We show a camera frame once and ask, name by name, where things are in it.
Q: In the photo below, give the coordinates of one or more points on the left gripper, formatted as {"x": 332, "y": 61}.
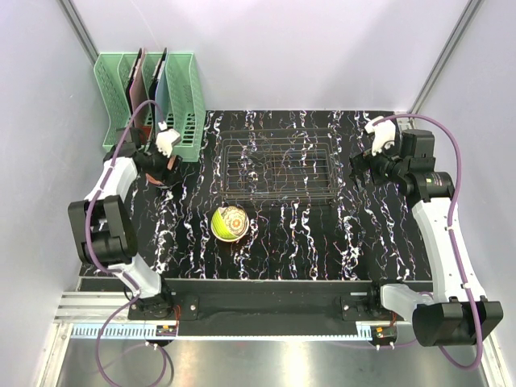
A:
{"x": 168, "y": 176}

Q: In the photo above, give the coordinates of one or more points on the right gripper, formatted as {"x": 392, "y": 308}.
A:
{"x": 361, "y": 162}

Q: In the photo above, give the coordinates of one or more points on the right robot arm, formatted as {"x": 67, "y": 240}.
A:
{"x": 458, "y": 312}

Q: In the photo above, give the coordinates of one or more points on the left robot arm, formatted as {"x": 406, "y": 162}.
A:
{"x": 102, "y": 229}

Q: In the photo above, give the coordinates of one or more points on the green patterned bowl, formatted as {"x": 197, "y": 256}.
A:
{"x": 229, "y": 223}

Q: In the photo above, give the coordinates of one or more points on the light blue board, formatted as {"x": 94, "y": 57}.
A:
{"x": 157, "y": 91}

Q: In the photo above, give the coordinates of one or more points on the black marble pattern mat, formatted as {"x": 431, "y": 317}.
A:
{"x": 359, "y": 236}

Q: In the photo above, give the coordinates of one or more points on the right orange connector box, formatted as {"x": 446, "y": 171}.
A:
{"x": 386, "y": 333}

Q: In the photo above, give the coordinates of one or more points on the orange connector box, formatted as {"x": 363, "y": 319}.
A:
{"x": 386, "y": 333}
{"x": 166, "y": 330}

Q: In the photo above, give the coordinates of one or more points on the left orange connector box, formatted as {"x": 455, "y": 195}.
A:
{"x": 166, "y": 330}

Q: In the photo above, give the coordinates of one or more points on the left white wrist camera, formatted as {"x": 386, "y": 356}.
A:
{"x": 166, "y": 140}

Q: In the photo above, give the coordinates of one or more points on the wire dish rack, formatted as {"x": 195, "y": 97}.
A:
{"x": 279, "y": 166}

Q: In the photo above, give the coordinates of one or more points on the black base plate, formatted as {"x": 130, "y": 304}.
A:
{"x": 230, "y": 309}

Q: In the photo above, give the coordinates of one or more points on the aluminium frame rail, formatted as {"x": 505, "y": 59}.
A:
{"x": 80, "y": 307}

